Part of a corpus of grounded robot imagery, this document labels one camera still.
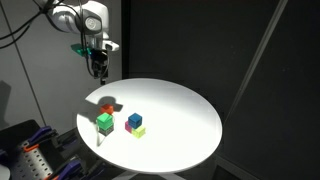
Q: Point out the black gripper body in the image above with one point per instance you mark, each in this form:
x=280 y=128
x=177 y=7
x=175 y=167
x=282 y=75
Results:
x=99 y=63

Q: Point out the orange block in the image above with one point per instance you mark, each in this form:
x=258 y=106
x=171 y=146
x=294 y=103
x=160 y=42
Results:
x=107 y=108

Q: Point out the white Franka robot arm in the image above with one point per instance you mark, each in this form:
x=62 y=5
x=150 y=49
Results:
x=86 y=20

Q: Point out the green block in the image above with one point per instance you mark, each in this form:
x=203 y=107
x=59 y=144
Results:
x=104 y=120

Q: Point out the gray block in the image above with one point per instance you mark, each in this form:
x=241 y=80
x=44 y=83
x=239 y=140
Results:
x=106 y=130

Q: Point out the blue block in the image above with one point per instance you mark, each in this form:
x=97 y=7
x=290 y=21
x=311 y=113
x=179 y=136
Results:
x=135 y=120

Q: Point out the pink block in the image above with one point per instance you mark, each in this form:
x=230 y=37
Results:
x=127 y=127

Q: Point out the lime yellow block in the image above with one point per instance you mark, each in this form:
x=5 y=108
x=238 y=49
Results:
x=138 y=132

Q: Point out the purple orange spring clamp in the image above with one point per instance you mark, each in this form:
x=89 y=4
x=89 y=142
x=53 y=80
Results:
x=40 y=135
x=71 y=168

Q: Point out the perforated metal plate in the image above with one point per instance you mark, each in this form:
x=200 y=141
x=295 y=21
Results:
x=31 y=163

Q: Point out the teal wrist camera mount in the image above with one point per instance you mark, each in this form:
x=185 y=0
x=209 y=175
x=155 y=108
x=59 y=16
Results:
x=80 y=50

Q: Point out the white table pedestal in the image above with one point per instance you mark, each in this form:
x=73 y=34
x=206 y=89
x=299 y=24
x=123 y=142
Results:
x=150 y=176

